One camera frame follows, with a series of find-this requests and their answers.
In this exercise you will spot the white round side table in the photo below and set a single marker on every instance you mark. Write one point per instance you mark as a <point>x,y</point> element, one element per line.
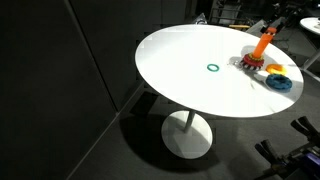
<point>311,25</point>

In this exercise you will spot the yellow bar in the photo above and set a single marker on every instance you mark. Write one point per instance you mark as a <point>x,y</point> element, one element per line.
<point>239,26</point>

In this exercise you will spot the white table pedestal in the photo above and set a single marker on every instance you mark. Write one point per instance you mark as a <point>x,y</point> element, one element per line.
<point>186,134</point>

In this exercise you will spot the orange peg block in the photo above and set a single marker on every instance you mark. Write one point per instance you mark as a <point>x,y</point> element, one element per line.
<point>263,42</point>

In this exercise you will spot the purple black clamp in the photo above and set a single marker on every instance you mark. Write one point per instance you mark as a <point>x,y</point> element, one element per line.
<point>308,160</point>

